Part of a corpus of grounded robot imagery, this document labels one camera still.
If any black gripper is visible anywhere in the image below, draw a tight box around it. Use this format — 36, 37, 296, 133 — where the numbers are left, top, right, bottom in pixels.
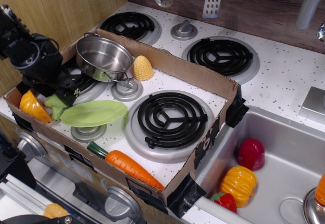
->
9, 33, 80, 107

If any green toy broccoli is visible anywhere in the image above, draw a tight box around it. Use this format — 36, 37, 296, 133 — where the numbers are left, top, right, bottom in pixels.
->
44, 94, 68, 120

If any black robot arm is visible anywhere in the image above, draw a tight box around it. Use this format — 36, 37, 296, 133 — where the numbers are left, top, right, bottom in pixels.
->
1, 5, 80, 106

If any small steel pot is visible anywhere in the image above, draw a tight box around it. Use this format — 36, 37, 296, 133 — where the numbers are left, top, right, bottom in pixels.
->
76, 33, 134, 83

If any front left black burner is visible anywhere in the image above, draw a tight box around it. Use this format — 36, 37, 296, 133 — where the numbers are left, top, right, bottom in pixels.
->
62, 56, 108, 105

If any black burner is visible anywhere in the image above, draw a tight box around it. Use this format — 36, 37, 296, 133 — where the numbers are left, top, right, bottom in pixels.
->
125, 90, 214, 164
181, 37, 260, 85
96, 12, 162, 45
62, 56, 108, 105

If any light green plastic plate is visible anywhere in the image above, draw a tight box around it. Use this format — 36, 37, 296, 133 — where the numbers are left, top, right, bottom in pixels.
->
60, 100, 127, 127

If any orange toy pumpkin half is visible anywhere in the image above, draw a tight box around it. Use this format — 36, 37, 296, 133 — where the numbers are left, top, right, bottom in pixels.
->
19, 90, 52, 124

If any silver knob base under plate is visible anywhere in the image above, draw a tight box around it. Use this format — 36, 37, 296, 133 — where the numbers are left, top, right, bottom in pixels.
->
71, 125, 107, 143

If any silver knob base centre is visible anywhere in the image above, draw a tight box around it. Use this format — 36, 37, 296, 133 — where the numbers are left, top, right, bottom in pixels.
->
111, 79, 143, 102

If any silver oven knob left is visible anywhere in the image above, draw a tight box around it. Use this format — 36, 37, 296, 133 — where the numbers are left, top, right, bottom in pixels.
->
18, 132, 47, 162

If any silver oven knob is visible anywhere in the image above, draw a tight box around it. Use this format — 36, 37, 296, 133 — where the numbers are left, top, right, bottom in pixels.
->
104, 185, 141, 222
18, 132, 47, 162

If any yellow toy corn cob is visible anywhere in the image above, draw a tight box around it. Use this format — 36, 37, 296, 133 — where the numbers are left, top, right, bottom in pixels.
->
133, 55, 154, 81

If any orange toy carrot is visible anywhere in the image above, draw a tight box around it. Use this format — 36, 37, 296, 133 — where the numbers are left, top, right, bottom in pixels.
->
87, 141, 165, 190

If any back left black burner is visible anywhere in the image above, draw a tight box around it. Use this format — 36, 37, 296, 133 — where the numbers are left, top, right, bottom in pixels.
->
96, 12, 162, 45

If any front right black burner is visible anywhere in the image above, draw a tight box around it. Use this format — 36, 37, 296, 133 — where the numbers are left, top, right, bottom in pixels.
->
125, 90, 214, 164

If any orange toy piece bottom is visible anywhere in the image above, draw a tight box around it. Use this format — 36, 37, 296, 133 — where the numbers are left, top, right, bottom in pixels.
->
43, 203, 69, 219

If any silver oven knob right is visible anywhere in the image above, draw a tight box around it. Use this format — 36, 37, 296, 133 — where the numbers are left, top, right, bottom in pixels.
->
104, 185, 141, 222

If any silver stove knob top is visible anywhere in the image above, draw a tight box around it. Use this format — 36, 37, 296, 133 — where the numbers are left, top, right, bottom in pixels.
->
171, 20, 198, 41

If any back right black burner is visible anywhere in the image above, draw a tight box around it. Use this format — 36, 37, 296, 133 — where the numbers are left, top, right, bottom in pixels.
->
181, 37, 260, 85

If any hanging metal spatula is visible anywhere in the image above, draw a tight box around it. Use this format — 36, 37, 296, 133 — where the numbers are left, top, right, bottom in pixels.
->
202, 0, 221, 19

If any brown cardboard fence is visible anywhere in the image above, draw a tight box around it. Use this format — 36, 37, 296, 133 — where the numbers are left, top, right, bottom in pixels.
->
5, 29, 241, 218

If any red toy strawberry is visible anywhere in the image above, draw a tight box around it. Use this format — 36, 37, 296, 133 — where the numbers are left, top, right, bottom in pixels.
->
210, 192, 237, 213

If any dark red toy pepper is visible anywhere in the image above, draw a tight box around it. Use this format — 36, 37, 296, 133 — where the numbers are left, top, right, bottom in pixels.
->
237, 138, 265, 171

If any yellow toy pumpkin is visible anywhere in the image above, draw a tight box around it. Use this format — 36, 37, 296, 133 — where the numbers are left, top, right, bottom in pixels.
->
219, 166, 257, 207

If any silver toy sink basin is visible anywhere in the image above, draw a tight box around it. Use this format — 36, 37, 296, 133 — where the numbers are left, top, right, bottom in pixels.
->
195, 107, 324, 223

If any silver faucet spout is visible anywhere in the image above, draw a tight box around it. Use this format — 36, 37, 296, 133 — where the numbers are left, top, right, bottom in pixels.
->
296, 0, 321, 29

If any orange toy in sink corner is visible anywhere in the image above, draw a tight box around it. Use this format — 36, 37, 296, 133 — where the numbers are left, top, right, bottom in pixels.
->
315, 175, 325, 205

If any silver faucet base plate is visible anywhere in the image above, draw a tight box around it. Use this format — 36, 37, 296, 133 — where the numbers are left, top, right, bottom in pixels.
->
299, 86, 324, 124

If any silver sink drain ring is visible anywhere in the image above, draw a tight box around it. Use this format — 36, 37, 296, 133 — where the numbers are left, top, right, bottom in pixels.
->
302, 187, 325, 224

